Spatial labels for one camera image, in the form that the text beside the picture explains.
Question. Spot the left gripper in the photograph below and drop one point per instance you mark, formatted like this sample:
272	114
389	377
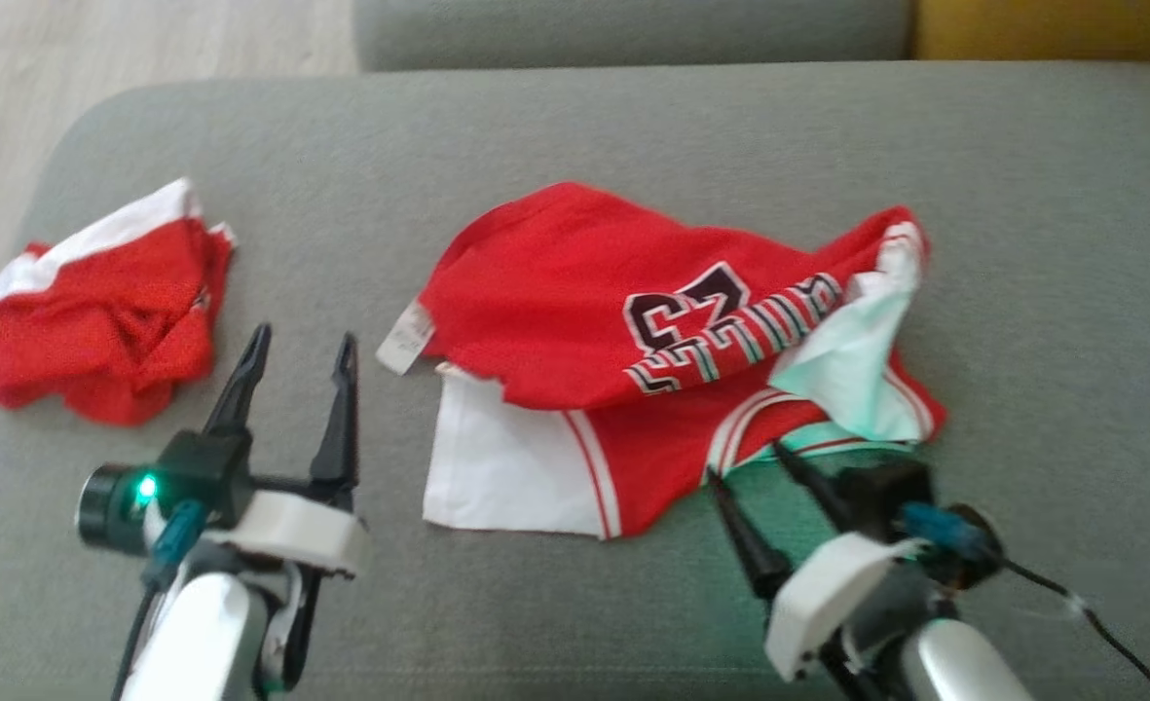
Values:
292	534

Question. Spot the red basketball jersey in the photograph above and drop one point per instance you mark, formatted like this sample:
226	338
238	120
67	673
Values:
555	302

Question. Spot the yellow sofa backrest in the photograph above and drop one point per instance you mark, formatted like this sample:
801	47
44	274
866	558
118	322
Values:
1052	29

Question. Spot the red white shorts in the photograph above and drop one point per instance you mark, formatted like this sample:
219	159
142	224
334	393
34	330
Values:
97	331

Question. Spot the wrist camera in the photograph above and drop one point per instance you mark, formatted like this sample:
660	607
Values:
974	565
107	511

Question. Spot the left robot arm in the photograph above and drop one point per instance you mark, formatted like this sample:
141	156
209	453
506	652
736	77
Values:
200	643

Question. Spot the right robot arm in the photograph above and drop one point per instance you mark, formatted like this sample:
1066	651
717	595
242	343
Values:
964	662

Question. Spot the grey sofa seat cushion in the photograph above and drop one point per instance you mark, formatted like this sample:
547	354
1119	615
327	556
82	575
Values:
633	29

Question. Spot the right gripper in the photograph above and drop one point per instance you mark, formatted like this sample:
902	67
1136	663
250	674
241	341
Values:
818	594

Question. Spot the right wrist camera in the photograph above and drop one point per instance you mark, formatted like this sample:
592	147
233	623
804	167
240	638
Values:
974	565

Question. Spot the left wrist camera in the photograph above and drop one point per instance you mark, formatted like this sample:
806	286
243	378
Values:
107	511

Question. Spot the grey ottoman cushion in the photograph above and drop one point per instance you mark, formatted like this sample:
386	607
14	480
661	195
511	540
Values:
633	127

